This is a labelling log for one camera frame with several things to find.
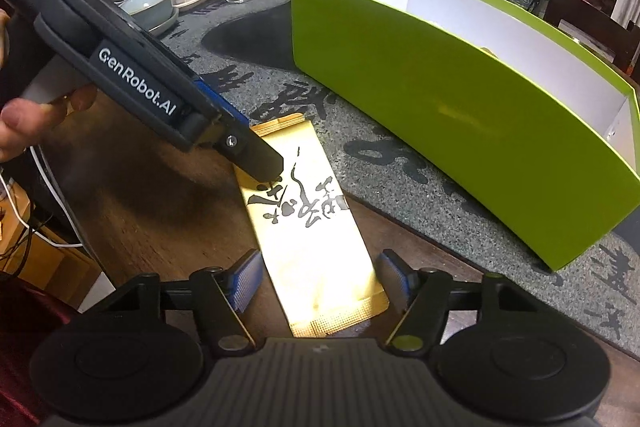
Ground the celadon gaiwan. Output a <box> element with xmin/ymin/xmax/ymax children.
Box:
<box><xmin>119</xmin><ymin>0</ymin><xmax>180</xmax><ymax>34</ymax></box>

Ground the white cable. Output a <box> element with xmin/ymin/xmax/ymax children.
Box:
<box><xmin>0</xmin><ymin>146</ymin><xmax>85</xmax><ymax>250</ymax></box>

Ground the person's left hand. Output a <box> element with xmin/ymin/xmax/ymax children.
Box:
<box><xmin>0</xmin><ymin>84</ymin><xmax>99</xmax><ymax>164</ymax></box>

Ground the dark wooden chair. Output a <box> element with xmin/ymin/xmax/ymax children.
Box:
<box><xmin>542</xmin><ymin>0</ymin><xmax>640</xmax><ymax>75</ymax></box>

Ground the green cardboard box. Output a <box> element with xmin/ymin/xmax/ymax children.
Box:
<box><xmin>290</xmin><ymin>0</ymin><xmax>640</xmax><ymax>273</ymax></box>

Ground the wooden desktop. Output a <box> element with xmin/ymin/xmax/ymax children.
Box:
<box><xmin>47</xmin><ymin>0</ymin><xmax>640</xmax><ymax>427</ymax></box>

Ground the yellow wooden box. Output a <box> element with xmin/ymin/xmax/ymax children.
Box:
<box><xmin>0</xmin><ymin>187</ymin><xmax>108</xmax><ymax>308</ymax></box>

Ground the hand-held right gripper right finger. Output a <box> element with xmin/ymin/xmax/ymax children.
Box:
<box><xmin>377</xmin><ymin>249</ymin><xmax>543</xmax><ymax>353</ymax></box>

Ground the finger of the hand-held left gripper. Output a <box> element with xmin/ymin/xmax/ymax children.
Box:
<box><xmin>197</xmin><ymin>119</ymin><xmax>284</xmax><ymax>184</ymax></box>
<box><xmin>194</xmin><ymin>78</ymin><xmax>250</xmax><ymax>128</ymax></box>

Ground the gold tea packet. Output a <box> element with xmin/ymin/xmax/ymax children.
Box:
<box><xmin>234</xmin><ymin>113</ymin><xmax>391</xmax><ymax>339</ymax></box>

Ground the red cloth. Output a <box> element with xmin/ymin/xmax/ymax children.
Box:
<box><xmin>0</xmin><ymin>279</ymin><xmax>81</xmax><ymax>427</ymax></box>

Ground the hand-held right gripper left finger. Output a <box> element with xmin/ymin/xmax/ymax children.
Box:
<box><xmin>102</xmin><ymin>249</ymin><xmax>265</xmax><ymax>353</ymax></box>

